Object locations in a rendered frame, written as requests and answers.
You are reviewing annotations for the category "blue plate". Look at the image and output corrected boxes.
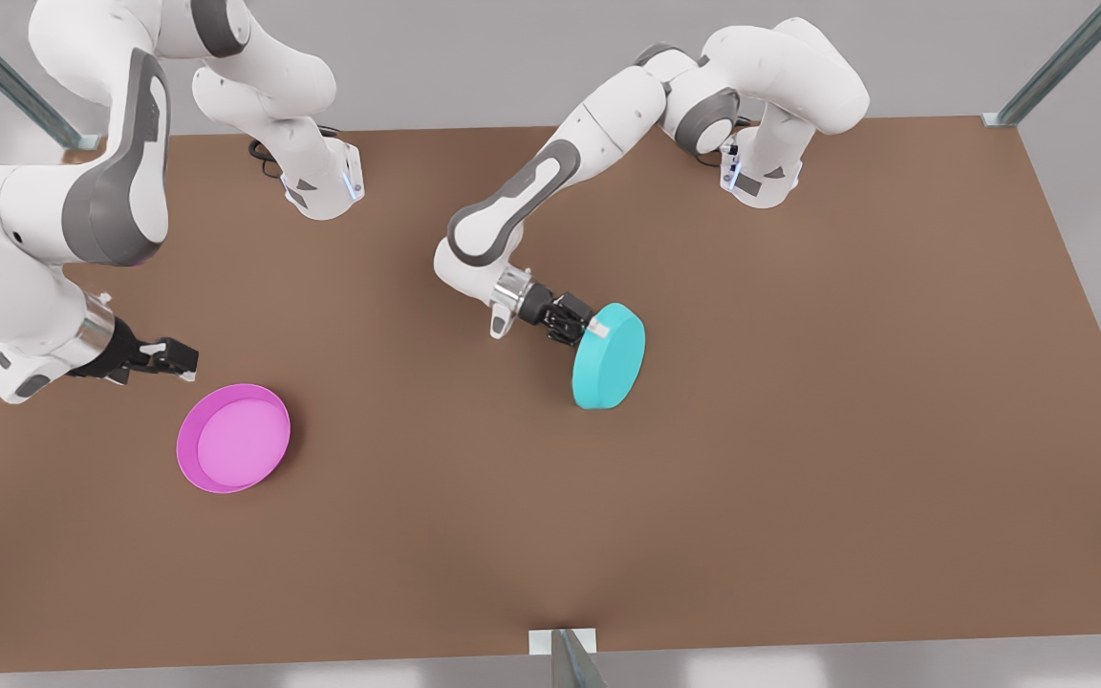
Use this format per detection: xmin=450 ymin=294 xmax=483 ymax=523
xmin=572 ymin=302 xmax=647 ymax=412

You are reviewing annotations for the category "pink plate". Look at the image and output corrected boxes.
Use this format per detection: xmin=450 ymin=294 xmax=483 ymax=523
xmin=176 ymin=383 xmax=291 ymax=495

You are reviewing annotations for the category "black cable loop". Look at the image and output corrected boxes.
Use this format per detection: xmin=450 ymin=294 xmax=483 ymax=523
xmin=248 ymin=124 xmax=343 ymax=181

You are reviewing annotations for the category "silver frame post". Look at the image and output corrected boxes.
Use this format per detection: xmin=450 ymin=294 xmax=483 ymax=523
xmin=529 ymin=628 xmax=609 ymax=688
xmin=982 ymin=0 xmax=1101 ymax=129
xmin=0 ymin=5 xmax=100 ymax=152

